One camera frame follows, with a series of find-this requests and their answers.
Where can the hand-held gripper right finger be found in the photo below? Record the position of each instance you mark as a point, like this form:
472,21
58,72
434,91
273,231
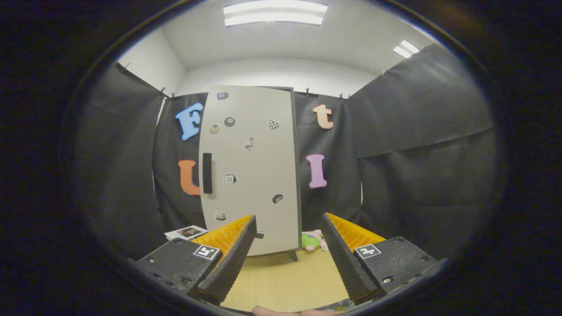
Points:
344,263

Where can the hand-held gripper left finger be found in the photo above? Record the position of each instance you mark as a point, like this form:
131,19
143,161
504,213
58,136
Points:
232,259

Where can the grey shoe cabinet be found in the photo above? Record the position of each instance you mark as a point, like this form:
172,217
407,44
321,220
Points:
298,175

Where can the pink and green plush toy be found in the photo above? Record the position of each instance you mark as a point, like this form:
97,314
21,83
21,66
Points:
309,241

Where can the white book with photo cover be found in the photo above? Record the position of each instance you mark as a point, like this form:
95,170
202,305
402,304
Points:
186,232

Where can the black backdrop cloth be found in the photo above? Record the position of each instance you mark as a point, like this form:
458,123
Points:
417,153

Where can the small ceiling light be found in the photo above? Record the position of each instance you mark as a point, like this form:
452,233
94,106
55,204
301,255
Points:
406,49

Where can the long ceiling light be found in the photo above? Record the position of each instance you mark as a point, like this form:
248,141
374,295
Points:
274,13

